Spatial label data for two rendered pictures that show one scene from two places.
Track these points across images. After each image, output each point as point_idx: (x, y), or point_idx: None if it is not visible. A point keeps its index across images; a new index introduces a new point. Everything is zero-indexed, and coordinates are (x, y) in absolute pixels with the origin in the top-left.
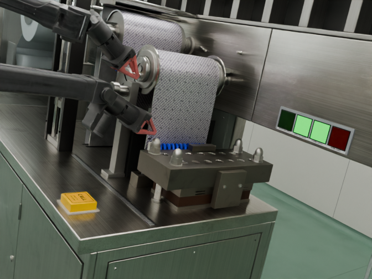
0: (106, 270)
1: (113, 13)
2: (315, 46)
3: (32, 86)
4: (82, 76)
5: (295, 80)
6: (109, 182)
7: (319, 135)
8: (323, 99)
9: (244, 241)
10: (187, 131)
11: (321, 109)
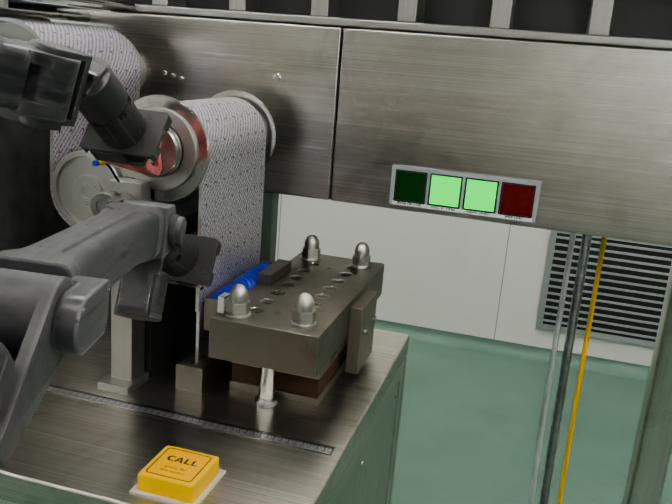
0: None
1: None
2: (442, 55)
3: (113, 269)
4: (127, 205)
5: (413, 116)
6: (146, 404)
7: (481, 201)
8: (475, 142)
9: (389, 406)
10: (241, 249)
11: (473, 158)
